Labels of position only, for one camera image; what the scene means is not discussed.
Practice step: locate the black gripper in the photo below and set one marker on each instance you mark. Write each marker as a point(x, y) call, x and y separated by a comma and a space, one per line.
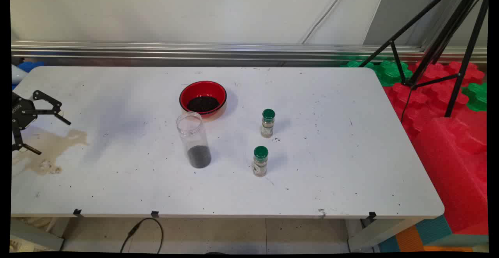
point(19, 112)

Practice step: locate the clear plastic jar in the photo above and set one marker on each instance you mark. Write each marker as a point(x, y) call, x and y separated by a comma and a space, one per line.
point(193, 133)

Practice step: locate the black granules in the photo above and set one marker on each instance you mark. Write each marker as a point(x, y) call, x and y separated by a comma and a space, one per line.
point(199, 157)
point(202, 104)

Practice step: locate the white rounded object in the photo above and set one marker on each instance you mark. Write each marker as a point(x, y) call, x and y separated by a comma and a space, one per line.
point(18, 75)

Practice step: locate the blue object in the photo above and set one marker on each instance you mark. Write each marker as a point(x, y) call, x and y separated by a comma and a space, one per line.
point(31, 66)

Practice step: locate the grey table leg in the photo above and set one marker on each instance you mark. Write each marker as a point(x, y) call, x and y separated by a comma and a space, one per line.
point(378, 234)
point(35, 236)

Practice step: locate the red bowl with black rim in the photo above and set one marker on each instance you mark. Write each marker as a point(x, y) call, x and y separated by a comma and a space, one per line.
point(195, 88)

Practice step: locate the black granules inside bowl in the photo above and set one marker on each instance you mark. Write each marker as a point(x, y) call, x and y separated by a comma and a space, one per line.
point(202, 104)

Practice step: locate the green lidded spice jar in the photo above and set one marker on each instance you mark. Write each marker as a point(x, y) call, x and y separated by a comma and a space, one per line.
point(260, 164)
point(267, 127)

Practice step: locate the green interlocking foam piece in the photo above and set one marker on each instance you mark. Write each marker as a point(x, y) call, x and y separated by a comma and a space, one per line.
point(390, 73)
point(476, 96)
point(356, 64)

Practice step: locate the red interlocking foam piece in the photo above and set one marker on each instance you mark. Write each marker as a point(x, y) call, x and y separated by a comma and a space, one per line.
point(425, 102)
point(436, 71)

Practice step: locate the teal orange foam mat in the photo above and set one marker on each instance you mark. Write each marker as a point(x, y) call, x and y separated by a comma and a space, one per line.
point(432, 230)

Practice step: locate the black tripod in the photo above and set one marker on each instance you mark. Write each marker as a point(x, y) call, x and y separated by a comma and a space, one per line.
point(444, 34)

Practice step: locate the large red foam block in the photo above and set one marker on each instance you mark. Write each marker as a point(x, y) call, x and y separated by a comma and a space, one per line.
point(456, 172)

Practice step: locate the aluminium rail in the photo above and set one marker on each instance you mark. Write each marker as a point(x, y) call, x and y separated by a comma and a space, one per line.
point(234, 49)

